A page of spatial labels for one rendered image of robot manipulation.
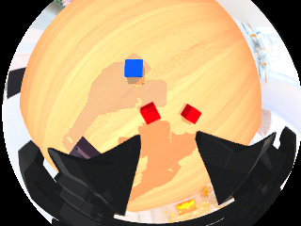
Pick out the red cube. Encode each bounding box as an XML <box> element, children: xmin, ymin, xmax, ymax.
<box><xmin>181</xmin><ymin>105</ymin><xmax>200</xmax><ymax>124</ymax></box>
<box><xmin>140</xmin><ymin>102</ymin><xmax>162</xmax><ymax>124</ymax></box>

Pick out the blue cube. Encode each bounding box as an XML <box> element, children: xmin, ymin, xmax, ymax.
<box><xmin>124</xmin><ymin>59</ymin><xmax>144</xmax><ymax>78</ymax></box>

